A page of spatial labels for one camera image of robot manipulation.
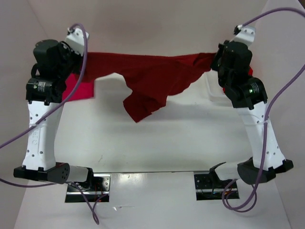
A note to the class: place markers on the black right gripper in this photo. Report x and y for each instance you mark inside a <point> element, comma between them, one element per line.
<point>219,52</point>

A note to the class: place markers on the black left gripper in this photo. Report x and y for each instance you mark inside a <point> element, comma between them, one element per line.
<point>65,48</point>

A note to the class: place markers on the pink red t shirt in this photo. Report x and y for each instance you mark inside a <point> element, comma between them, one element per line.
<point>84,91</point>

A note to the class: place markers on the dark red t shirt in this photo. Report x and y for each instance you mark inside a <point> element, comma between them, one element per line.
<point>151,78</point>

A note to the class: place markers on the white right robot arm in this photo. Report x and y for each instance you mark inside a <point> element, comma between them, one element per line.
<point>267,159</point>

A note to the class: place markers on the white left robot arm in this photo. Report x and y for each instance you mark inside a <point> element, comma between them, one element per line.
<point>39,163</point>

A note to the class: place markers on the bright red t shirt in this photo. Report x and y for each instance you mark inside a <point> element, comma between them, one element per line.
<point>250,72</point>

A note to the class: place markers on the white plastic laundry basket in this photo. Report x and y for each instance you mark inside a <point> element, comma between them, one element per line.
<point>215,91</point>

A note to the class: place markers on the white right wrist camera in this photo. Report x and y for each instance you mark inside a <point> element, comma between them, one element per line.
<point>244,34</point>

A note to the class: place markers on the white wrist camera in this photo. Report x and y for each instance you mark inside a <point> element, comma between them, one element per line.
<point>244,34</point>
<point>77,40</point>

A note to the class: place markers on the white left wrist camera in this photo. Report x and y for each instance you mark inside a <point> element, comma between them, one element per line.
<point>77,40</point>

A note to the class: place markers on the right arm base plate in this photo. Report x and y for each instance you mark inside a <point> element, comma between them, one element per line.
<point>206,189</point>

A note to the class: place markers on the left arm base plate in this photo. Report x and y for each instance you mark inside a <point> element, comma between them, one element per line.
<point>98,190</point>

